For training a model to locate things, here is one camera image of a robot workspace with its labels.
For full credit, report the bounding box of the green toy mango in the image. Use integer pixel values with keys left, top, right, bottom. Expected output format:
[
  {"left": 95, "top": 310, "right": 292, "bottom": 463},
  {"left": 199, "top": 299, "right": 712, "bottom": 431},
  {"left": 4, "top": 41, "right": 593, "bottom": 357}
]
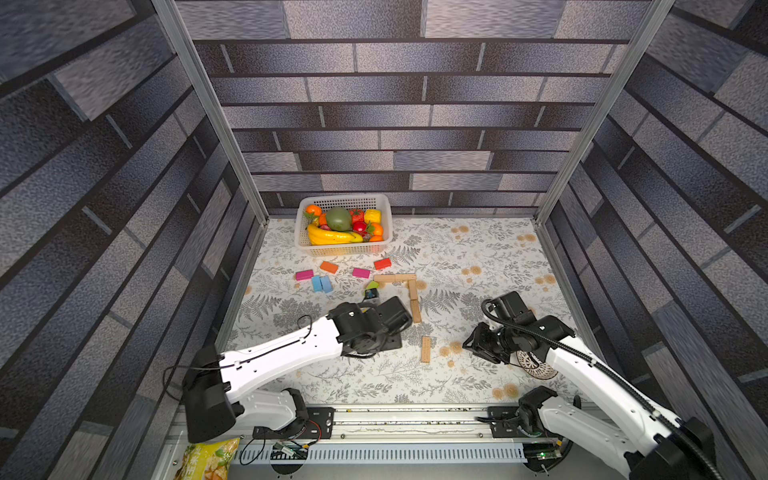
[{"left": 325, "top": 207, "right": 351, "bottom": 232}]

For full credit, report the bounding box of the wood block marked 71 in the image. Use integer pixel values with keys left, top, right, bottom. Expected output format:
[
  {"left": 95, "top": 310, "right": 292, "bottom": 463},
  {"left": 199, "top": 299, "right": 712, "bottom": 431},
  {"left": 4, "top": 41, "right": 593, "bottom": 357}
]
[{"left": 410, "top": 299, "right": 422, "bottom": 324}]

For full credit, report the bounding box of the green snack bag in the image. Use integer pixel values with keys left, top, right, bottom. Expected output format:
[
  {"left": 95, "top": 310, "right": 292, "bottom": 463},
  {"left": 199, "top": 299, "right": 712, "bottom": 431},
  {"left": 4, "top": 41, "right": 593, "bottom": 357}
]
[{"left": 174, "top": 438, "right": 241, "bottom": 480}]

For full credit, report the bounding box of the orange toy fruit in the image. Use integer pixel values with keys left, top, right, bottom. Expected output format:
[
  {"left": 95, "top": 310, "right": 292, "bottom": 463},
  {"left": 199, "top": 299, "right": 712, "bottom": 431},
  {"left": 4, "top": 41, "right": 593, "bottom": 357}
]
[{"left": 304, "top": 204, "right": 323, "bottom": 221}]

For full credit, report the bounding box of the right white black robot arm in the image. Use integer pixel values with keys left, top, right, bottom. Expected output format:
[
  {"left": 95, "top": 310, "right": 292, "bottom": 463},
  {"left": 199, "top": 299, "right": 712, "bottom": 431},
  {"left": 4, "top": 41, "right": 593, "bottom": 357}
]
[{"left": 462, "top": 292, "right": 723, "bottom": 479}]

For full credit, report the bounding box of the red toy fruit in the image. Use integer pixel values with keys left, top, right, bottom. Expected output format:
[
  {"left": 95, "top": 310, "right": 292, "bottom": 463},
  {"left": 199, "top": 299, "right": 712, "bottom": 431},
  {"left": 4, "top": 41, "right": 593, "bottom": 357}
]
[{"left": 349, "top": 209, "right": 368, "bottom": 235}]

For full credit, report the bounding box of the magenta block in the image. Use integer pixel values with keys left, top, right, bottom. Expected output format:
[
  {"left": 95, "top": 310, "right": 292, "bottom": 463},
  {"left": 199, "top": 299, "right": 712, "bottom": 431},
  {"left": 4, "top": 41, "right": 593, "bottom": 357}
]
[{"left": 352, "top": 268, "right": 371, "bottom": 279}]

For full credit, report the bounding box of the yellow toy pepper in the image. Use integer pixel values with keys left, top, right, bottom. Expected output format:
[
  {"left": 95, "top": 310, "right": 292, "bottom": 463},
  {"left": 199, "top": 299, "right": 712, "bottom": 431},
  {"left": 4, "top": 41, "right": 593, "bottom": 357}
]
[{"left": 364, "top": 209, "right": 382, "bottom": 224}]

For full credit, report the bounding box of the orange block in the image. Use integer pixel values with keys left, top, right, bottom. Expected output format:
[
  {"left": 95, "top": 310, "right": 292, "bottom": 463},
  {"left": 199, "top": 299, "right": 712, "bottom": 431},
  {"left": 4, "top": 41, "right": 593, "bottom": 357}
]
[{"left": 320, "top": 261, "right": 339, "bottom": 274}]

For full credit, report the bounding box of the white perforated bowl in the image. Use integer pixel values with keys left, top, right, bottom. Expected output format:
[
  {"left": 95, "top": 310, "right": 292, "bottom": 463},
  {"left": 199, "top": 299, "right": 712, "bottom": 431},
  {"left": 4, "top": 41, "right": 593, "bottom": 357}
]
[{"left": 516, "top": 351, "right": 558, "bottom": 381}]

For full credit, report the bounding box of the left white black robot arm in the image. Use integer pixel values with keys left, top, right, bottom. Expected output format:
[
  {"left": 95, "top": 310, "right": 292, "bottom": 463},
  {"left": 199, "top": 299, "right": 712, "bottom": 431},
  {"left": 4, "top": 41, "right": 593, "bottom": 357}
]
[{"left": 162, "top": 297, "right": 413, "bottom": 443}]

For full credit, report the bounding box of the white plastic basket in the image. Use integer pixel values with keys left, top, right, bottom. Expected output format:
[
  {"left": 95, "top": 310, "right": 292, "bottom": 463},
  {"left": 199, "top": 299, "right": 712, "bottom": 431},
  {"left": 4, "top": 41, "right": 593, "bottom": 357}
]
[{"left": 294, "top": 193, "right": 394, "bottom": 256}]

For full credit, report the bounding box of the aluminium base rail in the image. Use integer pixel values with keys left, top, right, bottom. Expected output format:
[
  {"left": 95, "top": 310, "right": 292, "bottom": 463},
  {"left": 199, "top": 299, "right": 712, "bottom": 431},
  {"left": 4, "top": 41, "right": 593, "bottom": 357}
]
[{"left": 157, "top": 403, "right": 667, "bottom": 480}]

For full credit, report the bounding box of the yellow toy banana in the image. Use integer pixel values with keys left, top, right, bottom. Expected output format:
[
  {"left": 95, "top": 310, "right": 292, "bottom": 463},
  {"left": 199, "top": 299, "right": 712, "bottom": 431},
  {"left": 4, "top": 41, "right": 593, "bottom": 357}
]
[{"left": 307, "top": 224, "right": 363, "bottom": 246}]

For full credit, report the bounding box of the red block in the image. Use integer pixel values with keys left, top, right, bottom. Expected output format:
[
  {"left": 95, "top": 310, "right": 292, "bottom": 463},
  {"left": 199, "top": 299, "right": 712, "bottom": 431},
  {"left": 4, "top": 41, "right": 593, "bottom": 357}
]
[{"left": 374, "top": 258, "right": 392, "bottom": 270}]

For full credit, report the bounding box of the light blue block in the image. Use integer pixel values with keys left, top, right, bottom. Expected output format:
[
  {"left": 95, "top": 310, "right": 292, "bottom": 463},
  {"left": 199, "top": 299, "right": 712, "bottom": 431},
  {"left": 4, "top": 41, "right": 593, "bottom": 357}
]
[{"left": 311, "top": 276, "right": 323, "bottom": 292}]

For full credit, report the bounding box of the purple block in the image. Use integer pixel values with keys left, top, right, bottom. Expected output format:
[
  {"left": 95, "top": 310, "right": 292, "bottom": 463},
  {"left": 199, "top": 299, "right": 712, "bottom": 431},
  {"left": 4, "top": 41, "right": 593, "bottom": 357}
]
[{"left": 295, "top": 270, "right": 314, "bottom": 281}]

